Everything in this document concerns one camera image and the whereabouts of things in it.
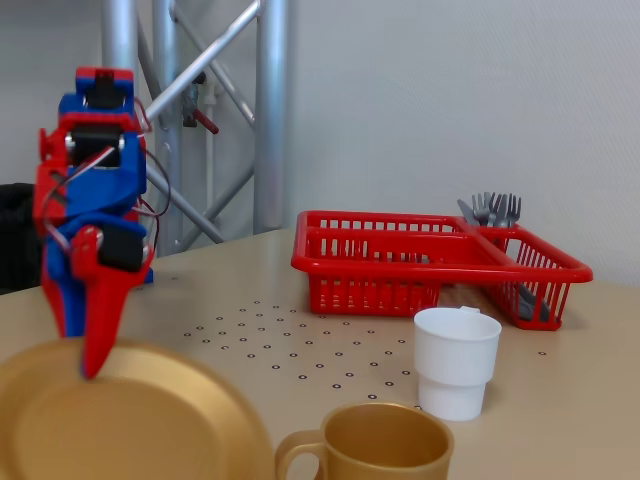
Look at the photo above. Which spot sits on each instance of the blue gripper black motor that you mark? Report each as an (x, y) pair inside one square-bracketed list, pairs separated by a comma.
[(119, 250)]

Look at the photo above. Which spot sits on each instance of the gold plastic plate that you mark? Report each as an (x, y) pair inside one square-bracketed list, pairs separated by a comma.
[(130, 415)]

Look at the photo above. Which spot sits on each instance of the blue and red robot arm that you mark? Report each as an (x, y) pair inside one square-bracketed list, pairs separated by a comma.
[(100, 175)]

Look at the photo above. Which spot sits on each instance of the black bulky object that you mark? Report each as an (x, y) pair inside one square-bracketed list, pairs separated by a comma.
[(17, 225)]

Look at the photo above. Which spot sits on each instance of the metal valve red lever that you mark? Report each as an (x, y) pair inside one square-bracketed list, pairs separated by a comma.
[(192, 107)]

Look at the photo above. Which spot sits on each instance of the silver metal truss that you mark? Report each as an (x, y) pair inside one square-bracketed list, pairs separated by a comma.
[(270, 100)]

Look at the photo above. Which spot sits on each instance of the red plastic dish rack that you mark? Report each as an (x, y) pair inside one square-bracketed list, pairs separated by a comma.
[(400, 262)]

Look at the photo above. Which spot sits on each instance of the gold plastic cup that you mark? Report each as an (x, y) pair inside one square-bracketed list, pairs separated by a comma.
[(390, 450)]

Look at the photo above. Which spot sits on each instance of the white plastic cup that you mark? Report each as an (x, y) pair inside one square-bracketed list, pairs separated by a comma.
[(457, 360)]

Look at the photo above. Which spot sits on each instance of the grey plastic knife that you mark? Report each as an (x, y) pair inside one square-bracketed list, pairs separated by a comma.
[(469, 210)]

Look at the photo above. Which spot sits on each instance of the grey plastic fork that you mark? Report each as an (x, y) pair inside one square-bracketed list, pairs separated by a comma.
[(500, 207), (482, 205), (514, 210)]

